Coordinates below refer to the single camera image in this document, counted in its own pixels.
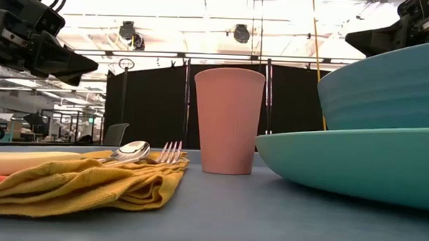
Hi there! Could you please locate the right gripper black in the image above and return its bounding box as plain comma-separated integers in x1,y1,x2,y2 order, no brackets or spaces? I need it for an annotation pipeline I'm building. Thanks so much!
344,0,429,60

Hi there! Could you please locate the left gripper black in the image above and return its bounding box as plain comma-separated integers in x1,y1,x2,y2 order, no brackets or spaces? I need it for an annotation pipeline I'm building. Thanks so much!
0,8,101,88

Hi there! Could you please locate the blue plastic bowl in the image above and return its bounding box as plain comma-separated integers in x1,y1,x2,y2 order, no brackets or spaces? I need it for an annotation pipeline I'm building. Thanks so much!
316,35,429,134

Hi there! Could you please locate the spoon with pale yellow handle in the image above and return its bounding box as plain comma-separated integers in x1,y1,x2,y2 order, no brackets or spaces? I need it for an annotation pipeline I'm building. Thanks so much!
0,136,152,182

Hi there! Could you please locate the teal plastic plate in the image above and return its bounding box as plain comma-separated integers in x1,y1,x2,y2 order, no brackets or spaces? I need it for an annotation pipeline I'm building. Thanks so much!
253,121,429,211

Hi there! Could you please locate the mustard yellow cloth napkin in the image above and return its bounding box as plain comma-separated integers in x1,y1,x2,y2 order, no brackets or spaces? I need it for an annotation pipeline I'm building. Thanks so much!
0,144,191,222

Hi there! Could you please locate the pink ribbed plastic cup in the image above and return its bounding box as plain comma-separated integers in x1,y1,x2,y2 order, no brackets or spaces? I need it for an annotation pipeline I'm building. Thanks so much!
190,66,267,176

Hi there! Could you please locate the grey office chair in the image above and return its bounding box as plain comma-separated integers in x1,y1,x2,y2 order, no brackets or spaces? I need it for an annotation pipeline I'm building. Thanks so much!
103,122,130,147

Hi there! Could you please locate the black room divider screen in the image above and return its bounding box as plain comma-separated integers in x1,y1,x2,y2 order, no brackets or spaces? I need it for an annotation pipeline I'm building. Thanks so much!
104,57,332,154

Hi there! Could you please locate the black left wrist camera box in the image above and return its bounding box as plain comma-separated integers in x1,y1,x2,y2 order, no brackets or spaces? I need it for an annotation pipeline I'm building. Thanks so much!
33,9,66,38

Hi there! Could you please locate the yellow hanging strap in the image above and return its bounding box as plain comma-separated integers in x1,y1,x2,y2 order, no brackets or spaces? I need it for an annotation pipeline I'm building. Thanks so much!
307,0,332,131

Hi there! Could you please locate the black ring-topped stand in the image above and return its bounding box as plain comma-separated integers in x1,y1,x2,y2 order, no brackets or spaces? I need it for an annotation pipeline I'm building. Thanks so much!
117,57,135,124

